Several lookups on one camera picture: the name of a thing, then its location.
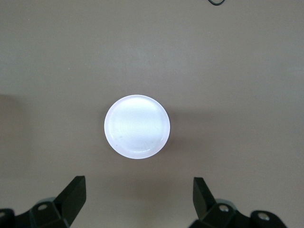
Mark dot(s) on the pink round plate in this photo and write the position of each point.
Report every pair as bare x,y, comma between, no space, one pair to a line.
137,127

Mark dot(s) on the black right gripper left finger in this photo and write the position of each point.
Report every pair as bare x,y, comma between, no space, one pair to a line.
69,197

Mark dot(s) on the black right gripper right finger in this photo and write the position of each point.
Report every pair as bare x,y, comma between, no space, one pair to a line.
202,197

